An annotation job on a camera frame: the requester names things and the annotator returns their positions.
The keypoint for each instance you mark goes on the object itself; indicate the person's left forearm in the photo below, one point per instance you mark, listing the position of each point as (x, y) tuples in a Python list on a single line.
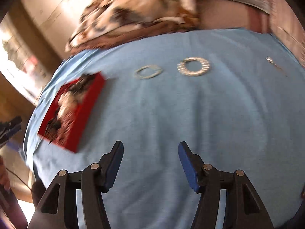
[(14, 210)]

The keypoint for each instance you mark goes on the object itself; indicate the white dotted scrunchie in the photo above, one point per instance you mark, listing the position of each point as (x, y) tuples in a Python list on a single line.
[(68, 100)]

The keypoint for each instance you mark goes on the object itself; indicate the thin silver bangle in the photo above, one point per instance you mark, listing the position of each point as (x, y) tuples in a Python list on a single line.
[(138, 72)]

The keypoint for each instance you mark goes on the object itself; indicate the striped floral pillow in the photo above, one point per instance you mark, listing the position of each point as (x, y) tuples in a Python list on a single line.
[(297, 45)]

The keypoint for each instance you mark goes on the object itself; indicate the pink bed sheet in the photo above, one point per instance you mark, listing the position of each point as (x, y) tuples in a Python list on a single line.
[(224, 16)]

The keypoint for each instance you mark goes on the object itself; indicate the person's left hand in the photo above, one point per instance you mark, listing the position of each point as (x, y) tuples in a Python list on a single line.
[(3, 173)]

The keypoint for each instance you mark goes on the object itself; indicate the floral leaf quilt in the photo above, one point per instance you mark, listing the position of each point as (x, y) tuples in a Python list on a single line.
[(133, 12)]

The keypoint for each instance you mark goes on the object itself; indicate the red polka dot scrunchie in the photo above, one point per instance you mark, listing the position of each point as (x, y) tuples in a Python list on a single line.
[(68, 128)]

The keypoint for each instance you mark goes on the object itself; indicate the red box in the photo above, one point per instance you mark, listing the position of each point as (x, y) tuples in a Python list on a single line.
[(88, 114)]

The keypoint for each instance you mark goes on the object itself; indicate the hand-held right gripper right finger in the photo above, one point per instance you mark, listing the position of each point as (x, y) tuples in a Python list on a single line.
[(188, 167)]

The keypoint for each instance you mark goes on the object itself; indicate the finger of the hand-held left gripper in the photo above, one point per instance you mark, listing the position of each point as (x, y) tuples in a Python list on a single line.
[(10, 128)]

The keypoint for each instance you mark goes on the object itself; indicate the black hair claw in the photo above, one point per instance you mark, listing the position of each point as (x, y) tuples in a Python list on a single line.
[(82, 82)]

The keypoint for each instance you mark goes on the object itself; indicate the wide silver bangle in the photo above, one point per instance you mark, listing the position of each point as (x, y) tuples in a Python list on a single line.
[(205, 65)]

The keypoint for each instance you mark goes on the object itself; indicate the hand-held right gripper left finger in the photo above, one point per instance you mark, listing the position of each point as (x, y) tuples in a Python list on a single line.
[(114, 164)]

